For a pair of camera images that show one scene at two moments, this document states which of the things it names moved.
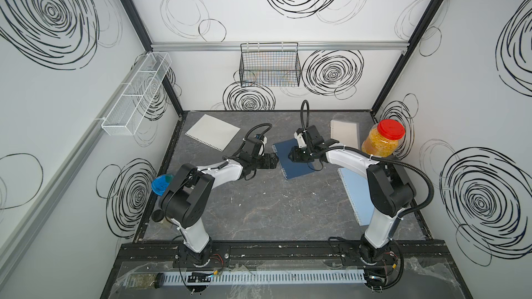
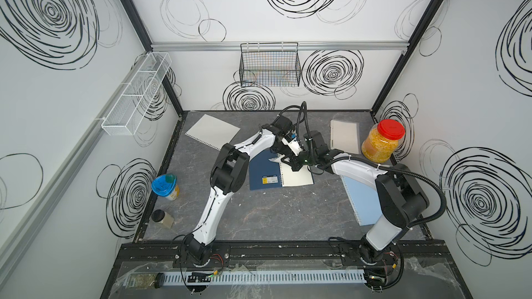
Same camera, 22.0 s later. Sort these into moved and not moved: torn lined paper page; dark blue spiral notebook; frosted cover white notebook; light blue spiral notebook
Moved: dark blue spiral notebook
Not moved: torn lined paper page; light blue spiral notebook; frosted cover white notebook
